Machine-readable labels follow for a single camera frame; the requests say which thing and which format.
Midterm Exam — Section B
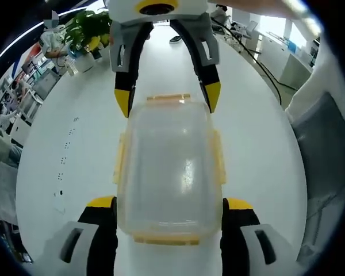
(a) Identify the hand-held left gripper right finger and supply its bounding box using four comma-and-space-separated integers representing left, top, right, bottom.
220, 197, 300, 276

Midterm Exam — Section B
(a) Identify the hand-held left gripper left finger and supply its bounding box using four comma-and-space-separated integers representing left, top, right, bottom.
56, 195, 118, 276

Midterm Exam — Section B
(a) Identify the clear container with yellow buckles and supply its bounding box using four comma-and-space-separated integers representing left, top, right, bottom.
113, 92, 228, 247

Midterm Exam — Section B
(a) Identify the green potted plant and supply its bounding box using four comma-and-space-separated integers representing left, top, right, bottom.
63, 10, 113, 56

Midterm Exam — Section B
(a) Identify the white plant pot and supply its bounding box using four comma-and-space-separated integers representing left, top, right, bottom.
70, 51, 95, 73

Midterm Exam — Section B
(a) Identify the black cable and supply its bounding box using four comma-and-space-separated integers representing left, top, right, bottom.
209, 16, 286, 105

